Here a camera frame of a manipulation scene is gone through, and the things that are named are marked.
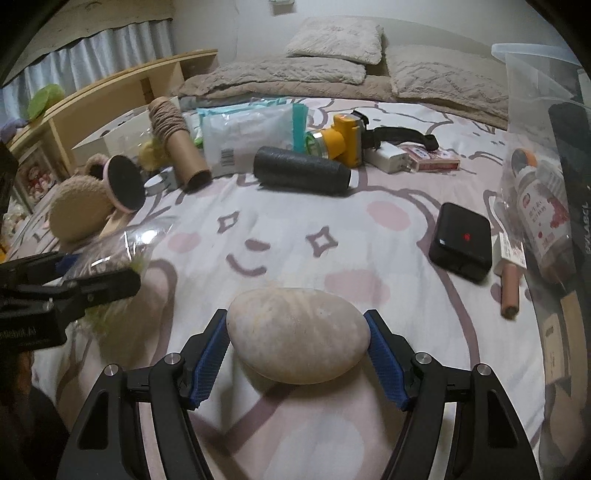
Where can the clear plastic bag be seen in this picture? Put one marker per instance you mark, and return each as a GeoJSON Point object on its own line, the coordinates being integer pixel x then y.
{"type": "Point", "coordinates": [138, 240]}

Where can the small round tin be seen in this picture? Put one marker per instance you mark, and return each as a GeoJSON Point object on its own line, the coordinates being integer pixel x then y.
{"type": "Point", "coordinates": [159, 180]}

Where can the yellow plush toy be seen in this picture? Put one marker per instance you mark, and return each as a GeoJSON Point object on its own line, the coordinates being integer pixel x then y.
{"type": "Point", "coordinates": [151, 152]}

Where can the beige comforter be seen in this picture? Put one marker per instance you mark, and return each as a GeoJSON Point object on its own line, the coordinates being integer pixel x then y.
{"type": "Point", "coordinates": [374, 81]}

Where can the round pink black brush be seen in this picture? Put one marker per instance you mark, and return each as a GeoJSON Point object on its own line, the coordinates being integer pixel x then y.
{"type": "Point", "coordinates": [124, 182]}

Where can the black power bank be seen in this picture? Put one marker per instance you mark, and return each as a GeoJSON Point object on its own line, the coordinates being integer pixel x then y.
{"type": "Point", "coordinates": [461, 244]}

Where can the wooden bedside shelf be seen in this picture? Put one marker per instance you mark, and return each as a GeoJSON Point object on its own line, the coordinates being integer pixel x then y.
{"type": "Point", "coordinates": [115, 92]}

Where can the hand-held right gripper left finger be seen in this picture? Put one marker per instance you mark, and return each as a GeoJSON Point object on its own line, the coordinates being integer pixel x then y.
{"type": "Point", "coordinates": [210, 364]}

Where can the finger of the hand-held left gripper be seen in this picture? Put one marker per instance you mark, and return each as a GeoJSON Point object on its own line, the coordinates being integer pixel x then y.
{"type": "Point", "coordinates": [37, 270]}
{"type": "Point", "coordinates": [106, 286]}

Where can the teal wet wipes pack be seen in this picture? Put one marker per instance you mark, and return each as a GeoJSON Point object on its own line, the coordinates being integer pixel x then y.
{"type": "Point", "coordinates": [249, 129]}

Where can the printed bunny blanket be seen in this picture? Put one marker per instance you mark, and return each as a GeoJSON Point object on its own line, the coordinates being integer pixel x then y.
{"type": "Point", "coordinates": [277, 258]}

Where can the brown plush slipper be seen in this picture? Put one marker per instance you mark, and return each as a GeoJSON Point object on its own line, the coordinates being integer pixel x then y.
{"type": "Point", "coordinates": [74, 207]}

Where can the white charger adapter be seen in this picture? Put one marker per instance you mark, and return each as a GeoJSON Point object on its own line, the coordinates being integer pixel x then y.
{"type": "Point", "coordinates": [388, 157]}

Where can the tan yarn spool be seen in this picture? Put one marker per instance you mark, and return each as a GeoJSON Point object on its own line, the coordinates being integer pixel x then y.
{"type": "Point", "coordinates": [171, 124]}

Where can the yellow toy camera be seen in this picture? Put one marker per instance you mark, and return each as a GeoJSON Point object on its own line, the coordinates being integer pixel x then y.
{"type": "Point", "coordinates": [346, 138]}

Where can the clear plastic storage container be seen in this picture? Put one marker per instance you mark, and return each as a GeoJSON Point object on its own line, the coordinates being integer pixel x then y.
{"type": "Point", "coordinates": [545, 74]}

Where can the green plush toy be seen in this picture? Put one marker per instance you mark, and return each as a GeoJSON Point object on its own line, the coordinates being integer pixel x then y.
{"type": "Point", "coordinates": [44, 101]}

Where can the black thread cone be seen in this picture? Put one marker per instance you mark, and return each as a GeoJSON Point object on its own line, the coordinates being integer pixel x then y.
{"type": "Point", "coordinates": [300, 170]}

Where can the pink lipstick tube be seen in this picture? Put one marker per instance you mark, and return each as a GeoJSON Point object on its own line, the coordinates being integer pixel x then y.
{"type": "Point", "coordinates": [510, 295]}

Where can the fluffy white pillow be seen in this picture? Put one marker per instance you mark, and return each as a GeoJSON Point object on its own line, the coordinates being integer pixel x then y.
{"type": "Point", "coordinates": [332, 39]}

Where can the quilted beige pillow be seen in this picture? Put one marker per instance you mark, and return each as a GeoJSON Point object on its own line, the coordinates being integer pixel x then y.
{"type": "Point", "coordinates": [277, 71]}
{"type": "Point", "coordinates": [438, 74]}

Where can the beige egg-shaped stone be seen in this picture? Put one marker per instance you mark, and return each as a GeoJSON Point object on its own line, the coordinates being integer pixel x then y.
{"type": "Point", "coordinates": [300, 332]}

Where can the beige printed valance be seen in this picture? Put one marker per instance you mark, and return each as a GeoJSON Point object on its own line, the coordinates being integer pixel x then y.
{"type": "Point", "coordinates": [92, 18]}

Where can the blue curtain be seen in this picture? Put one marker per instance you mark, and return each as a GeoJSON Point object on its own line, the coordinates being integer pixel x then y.
{"type": "Point", "coordinates": [92, 60]}

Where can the boxed doll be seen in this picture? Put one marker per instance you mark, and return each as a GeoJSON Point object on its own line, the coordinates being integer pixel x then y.
{"type": "Point", "coordinates": [34, 177]}

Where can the purple plush toy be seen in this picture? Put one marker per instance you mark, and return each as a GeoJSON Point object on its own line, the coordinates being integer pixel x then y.
{"type": "Point", "coordinates": [10, 130]}

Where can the red card box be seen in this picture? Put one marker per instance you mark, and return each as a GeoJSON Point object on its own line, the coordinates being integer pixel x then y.
{"type": "Point", "coordinates": [434, 159]}

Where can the grey bed headboard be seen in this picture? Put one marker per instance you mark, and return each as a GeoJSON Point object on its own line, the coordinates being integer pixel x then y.
{"type": "Point", "coordinates": [438, 32]}

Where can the red label jar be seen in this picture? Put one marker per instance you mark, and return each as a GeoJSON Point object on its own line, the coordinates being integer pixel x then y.
{"type": "Point", "coordinates": [545, 217]}

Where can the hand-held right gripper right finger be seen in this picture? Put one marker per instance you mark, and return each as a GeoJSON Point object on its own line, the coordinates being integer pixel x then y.
{"type": "Point", "coordinates": [388, 364]}

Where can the white cardboard box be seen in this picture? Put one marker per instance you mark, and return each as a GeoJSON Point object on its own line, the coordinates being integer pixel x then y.
{"type": "Point", "coordinates": [120, 136]}

